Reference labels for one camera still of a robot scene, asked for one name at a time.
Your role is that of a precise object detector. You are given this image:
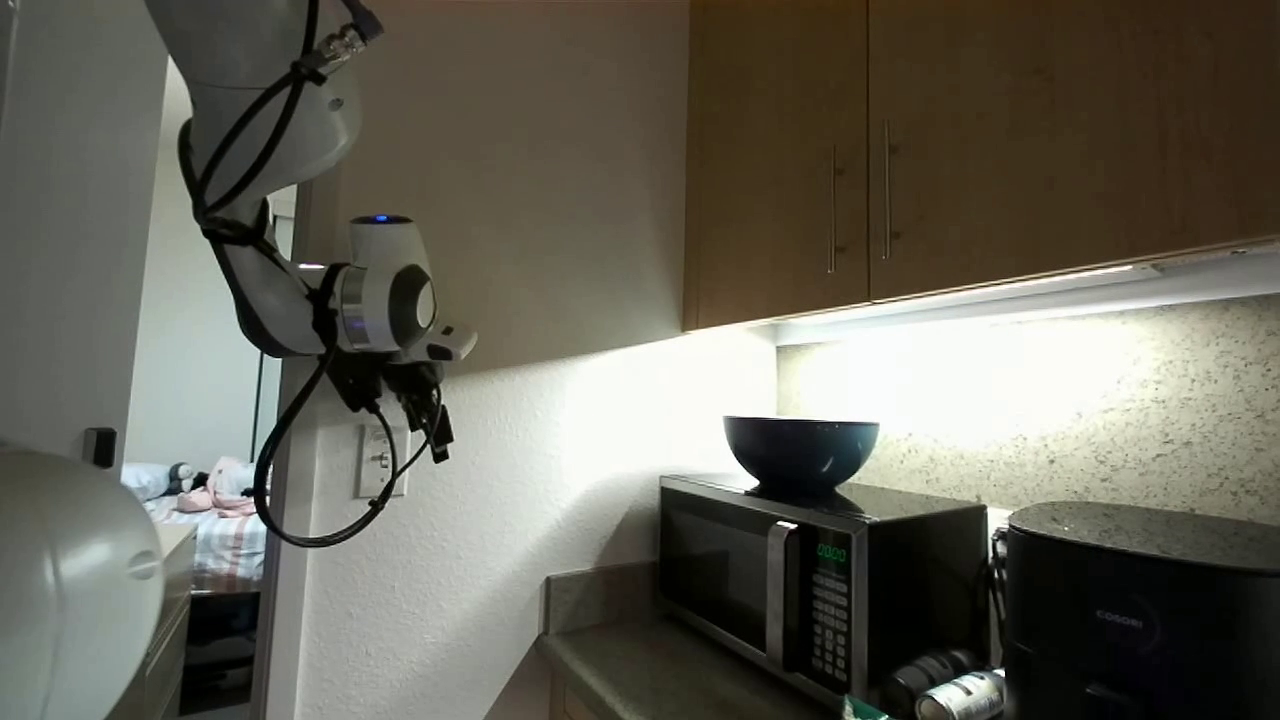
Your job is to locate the silver bottle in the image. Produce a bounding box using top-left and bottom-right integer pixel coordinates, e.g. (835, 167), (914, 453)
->
(914, 662), (1020, 720)

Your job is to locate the dark cylindrical container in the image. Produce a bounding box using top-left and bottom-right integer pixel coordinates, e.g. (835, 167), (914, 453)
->
(880, 642), (986, 720)

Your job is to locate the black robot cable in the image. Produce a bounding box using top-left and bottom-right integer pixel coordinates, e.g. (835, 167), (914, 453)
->
(178, 0), (441, 550)

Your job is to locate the black toaster oven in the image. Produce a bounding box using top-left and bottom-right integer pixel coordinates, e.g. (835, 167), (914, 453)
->
(988, 494), (1280, 720)

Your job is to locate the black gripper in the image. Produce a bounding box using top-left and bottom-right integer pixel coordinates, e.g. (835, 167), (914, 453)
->
(325, 349), (459, 466)

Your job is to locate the metal bar cabinet handle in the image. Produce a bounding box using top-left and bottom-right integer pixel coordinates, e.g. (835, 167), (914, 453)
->
(877, 129), (906, 272)
(825, 135), (857, 288)

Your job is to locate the narrow wooden cabinet door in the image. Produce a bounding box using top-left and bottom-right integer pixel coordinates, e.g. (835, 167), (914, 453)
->
(686, 0), (877, 331)

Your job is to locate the bed with striped cloth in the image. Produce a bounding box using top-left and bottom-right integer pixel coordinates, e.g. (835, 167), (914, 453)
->
(121, 454), (273, 599)

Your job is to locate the wide wooden cabinet door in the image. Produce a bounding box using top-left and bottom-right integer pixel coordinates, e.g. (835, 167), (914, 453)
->
(865, 0), (1280, 302)

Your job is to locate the wooden cabinet with handles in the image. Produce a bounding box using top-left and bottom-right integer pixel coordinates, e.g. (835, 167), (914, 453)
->
(294, 0), (691, 374)

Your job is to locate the black microwave oven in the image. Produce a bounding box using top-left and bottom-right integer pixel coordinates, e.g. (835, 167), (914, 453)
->
(651, 466), (995, 712)

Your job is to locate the white wall switch plate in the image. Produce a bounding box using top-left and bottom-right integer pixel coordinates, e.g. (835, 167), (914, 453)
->
(347, 417), (411, 507)

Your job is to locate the dark blue bowl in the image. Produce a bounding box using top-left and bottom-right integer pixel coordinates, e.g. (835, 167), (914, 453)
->
(721, 413), (883, 504)

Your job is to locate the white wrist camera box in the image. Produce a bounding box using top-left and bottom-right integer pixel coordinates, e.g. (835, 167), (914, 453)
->
(398, 321), (481, 373)

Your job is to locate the under-cabinet light strip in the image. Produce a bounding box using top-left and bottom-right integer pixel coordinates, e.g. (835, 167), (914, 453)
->
(770, 240), (1280, 353)

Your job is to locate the white rounded appliance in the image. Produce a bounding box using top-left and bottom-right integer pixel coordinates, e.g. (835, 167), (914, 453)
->
(0, 434), (172, 720)

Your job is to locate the small black wall box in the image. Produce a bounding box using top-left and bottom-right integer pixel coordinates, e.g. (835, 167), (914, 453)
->
(83, 423), (126, 471)

